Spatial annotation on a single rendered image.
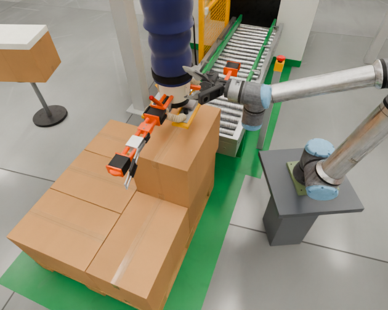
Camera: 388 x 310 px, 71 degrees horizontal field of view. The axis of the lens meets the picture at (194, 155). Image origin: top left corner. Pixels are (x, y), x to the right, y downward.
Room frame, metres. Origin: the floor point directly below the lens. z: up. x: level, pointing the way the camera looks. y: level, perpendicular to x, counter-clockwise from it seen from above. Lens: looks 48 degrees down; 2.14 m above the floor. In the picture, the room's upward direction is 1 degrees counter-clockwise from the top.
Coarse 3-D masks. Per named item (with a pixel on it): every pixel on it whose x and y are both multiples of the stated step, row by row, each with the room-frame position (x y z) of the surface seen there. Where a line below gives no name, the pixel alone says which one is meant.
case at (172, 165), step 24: (168, 120) 1.38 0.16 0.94; (216, 120) 1.40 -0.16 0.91; (168, 144) 1.15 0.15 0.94; (192, 144) 1.15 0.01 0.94; (216, 144) 1.43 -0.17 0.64; (144, 168) 1.05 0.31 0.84; (168, 168) 0.98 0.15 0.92; (192, 168) 1.00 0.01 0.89; (144, 192) 1.07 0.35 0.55; (168, 192) 0.99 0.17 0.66; (192, 192) 0.99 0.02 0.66
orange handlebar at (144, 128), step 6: (228, 72) 1.44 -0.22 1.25; (228, 78) 1.39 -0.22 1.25; (192, 84) 1.33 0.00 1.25; (162, 96) 1.22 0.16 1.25; (168, 102) 1.17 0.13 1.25; (144, 126) 0.98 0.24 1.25; (150, 126) 0.98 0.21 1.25; (138, 132) 0.94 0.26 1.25; (144, 132) 0.96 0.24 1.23; (150, 132) 0.96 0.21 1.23; (126, 150) 0.83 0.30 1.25; (132, 150) 0.83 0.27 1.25; (132, 156) 0.79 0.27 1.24; (114, 174) 0.70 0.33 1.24; (120, 174) 0.70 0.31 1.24
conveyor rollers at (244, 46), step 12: (240, 36) 3.46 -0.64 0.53; (252, 36) 3.42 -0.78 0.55; (264, 36) 3.44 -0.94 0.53; (228, 48) 3.15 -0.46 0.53; (240, 48) 3.11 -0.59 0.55; (252, 48) 3.13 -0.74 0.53; (216, 60) 2.84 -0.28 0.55; (228, 60) 2.87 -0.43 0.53; (240, 60) 2.83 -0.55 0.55; (252, 60) 2.86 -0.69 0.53; (216, 72) 2.64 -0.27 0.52; (240, 72) 2.63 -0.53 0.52; (240, 108) 1.99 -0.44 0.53; (228, 120) 1.84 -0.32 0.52; (228, 132) 1.66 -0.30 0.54
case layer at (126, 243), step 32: (128, 128) 1.75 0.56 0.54; (96, 160) 1.39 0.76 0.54; (64, 192) 1.09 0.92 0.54; (96, 192) 1.09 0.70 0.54; (128, 192) 1.08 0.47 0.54; (32, 224) 0.85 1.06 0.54; (64, 224) 0.85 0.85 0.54; (96, 224) 0.84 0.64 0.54; (128, 224) 0.83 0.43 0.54; (160, 224) 0.83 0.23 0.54; (192, 224) 1.00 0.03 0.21; (32, 256) 0.75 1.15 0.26; (64, 256) 0.63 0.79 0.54; (96, 256) 0.63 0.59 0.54; (128, 256) 0.62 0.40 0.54; (160, 256) 0.62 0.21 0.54; (128, 288) 0.45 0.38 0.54; (160, 288) 0.50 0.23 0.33
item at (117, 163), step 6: (114, 156) 0.78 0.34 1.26; (120, 156) 0.78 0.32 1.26; (126, 156) 0.78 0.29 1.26; (114, 162) 0.74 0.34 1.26; (120, 162) 0.74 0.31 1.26; (126, 162) 0.75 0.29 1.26; (108, 168) 0.72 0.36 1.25; (114, 168) 0.71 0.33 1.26; (120, 168) 0.71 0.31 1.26; (126, 168) 0.74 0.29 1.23
